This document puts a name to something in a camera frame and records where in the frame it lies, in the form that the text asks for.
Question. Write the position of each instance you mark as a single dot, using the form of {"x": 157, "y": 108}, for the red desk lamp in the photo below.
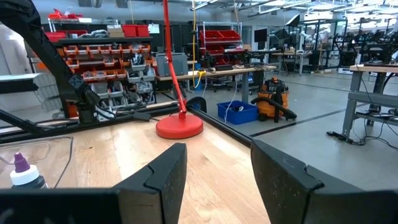
{"x": 179, "y": 126}

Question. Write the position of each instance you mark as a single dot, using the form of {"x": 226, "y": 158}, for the grey metal box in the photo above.
{"x": 172, "y": 63}

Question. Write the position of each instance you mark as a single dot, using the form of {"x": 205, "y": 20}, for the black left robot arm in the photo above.
{"x": 46, "y": 53}

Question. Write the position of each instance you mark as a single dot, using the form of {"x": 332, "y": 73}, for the large violet food colouring bottle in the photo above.
{"x": 23, "y": 177}

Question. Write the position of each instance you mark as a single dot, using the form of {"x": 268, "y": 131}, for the red storage bin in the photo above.
{"x": 135, "y": 30}

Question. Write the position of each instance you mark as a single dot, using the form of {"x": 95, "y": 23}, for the parts rack with orange bins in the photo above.
{"x": 102, "y": 62}

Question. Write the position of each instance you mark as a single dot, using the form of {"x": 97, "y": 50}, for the wooden top workbench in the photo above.
{"x": 224, "y": 71}

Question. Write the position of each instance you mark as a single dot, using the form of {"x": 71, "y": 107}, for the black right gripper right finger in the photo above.
{"x": 280, "y": 186}

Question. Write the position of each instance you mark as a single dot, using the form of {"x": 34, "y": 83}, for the black monitor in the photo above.
{"x": 260, "y": 35}

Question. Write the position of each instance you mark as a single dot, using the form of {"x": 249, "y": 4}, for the grey steel workbench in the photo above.
{"x": 354, "y": 99}

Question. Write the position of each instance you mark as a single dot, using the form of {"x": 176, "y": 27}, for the orange shop vacuum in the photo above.
{"x": 273, "y": 102}

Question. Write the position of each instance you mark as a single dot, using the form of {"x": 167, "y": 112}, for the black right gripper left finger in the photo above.
{"x": 161, "y": 193}

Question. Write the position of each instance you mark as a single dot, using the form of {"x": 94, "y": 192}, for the blue plastic bin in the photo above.
{"x": 239, "y": 116}

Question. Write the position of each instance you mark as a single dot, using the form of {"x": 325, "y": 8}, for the clear plastic bin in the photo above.
{"x": 59, "y": 161}

